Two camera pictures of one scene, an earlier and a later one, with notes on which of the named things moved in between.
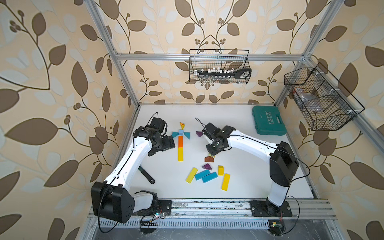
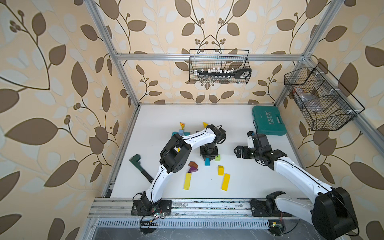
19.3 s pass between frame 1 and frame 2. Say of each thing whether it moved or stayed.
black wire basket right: stayed
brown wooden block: moved
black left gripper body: moved
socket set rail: stayed
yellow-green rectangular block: moved
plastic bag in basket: stayed
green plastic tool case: stayed
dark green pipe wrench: stayed
